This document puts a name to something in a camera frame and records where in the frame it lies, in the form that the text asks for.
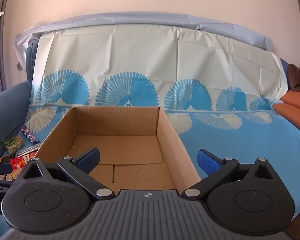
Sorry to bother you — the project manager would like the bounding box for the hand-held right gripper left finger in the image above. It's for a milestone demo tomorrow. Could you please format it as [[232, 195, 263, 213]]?
[[20, 147, 116, 201]]

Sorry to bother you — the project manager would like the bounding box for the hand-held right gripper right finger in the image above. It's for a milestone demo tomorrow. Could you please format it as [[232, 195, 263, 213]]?
[[181, 148, 277, 201]]

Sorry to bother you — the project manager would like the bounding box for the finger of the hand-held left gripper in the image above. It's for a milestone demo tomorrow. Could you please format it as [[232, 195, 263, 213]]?
[[0, 163, 12, 175]]

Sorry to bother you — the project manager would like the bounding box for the red snack packet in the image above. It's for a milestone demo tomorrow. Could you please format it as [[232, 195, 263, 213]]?
[[9, 152, 37, 170]]

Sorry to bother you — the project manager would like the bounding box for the cardboard box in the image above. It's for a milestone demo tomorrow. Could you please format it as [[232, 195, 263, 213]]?
[[34, 106, 202, 191]]

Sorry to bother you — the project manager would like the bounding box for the green rice cracker packet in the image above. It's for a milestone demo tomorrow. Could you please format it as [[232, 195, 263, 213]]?
[[4, 135, 25, 154]]

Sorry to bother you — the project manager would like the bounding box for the clear snack packet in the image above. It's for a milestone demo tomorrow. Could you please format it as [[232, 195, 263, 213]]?
[[15, 145, 40, 158]]

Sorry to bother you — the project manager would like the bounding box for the purple snack packet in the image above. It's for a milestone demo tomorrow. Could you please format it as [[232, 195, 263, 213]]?
[[20, 126, 40, 145]]

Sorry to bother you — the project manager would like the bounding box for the blue sofa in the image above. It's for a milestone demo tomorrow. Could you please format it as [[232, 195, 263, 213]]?
[[0, 39, 40, 157]]

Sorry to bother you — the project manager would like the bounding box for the orange cushion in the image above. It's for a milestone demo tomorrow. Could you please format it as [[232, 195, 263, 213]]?
[[271, 89, 300, 137]]

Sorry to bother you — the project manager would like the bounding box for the fan print cover sheet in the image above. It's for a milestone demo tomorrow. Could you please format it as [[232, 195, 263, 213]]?
[[25, 24, 300, 222]]

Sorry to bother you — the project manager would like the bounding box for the brown cloth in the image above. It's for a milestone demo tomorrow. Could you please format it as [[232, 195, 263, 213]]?
[[287, 64, 300, 92]]

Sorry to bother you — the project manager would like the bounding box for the grey-blue sheet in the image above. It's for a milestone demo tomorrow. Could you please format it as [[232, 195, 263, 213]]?
[[13, 11, 274, 65]]

